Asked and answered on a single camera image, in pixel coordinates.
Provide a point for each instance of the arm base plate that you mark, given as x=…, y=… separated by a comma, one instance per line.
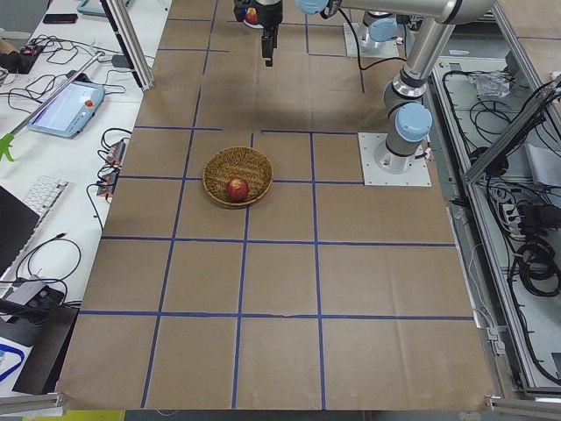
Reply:
x=381, y=168
x=369, y=49

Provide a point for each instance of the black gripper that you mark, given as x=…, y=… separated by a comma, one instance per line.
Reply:
x=268, y=13

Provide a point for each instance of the black smartphone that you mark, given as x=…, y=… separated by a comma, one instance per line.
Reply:
x=60, y=18

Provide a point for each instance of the teach pendant tablet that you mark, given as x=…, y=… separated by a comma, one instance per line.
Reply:
x=72, y=109

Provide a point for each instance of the red apple plate front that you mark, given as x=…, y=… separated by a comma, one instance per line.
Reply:
x=251, y=16

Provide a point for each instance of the dark red apple in basket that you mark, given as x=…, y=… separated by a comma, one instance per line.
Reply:
x=237, y=190

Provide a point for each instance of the reacher grabber stick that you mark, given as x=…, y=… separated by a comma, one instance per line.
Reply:
x=9, y=137

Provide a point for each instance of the white keyboard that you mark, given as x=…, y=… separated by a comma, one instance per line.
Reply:
x=37, y=204

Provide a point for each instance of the wicker basket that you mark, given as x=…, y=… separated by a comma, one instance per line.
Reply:
x=242, y=162

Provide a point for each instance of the light blue plate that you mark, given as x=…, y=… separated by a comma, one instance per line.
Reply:
x=252, y=25

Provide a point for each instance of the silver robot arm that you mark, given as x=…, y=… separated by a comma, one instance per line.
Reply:
x=410, y=120
x=377, y=27

